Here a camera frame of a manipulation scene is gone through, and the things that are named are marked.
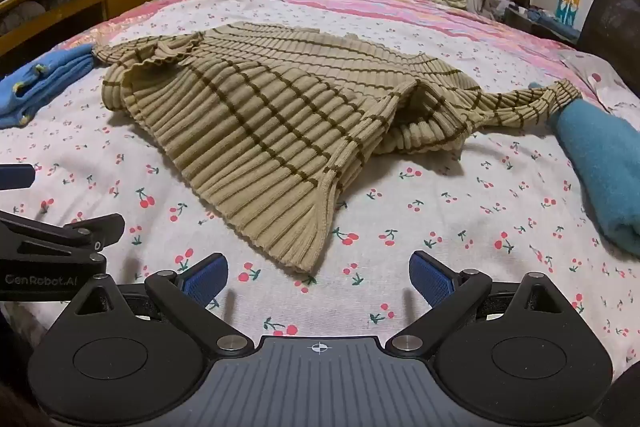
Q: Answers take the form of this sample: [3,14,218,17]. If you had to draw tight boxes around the dark wooden headboard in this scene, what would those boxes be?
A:
[577,0,640,70]

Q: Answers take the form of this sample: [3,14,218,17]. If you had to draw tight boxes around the blue folded knit garment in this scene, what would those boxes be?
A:
[0,43,97,130]

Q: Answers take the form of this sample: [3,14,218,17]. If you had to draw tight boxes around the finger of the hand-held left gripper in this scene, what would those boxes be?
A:
[0,163,36,192]
[0,211,126,259]

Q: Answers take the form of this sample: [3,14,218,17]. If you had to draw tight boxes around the pink striped quilt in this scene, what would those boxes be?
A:
[65,0,593,78]

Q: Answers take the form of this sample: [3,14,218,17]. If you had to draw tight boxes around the dark nightstand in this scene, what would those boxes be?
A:
[492,0,582,46]

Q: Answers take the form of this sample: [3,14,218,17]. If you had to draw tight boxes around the beige striped ribbed sweater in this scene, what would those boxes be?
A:
[92,21,584,275]

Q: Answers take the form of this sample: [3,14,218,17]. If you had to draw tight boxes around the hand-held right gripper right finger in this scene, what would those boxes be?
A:
[385,251,596,356]

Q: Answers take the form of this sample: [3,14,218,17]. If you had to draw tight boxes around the pink spotted pillow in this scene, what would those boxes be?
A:
[557,49,640,130]

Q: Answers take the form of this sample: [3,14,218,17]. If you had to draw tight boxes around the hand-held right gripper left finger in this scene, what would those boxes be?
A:
[52,252,256,358]

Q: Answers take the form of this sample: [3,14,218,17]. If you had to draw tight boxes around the teal folded fleece garment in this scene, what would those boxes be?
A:
[527,82,640,259]

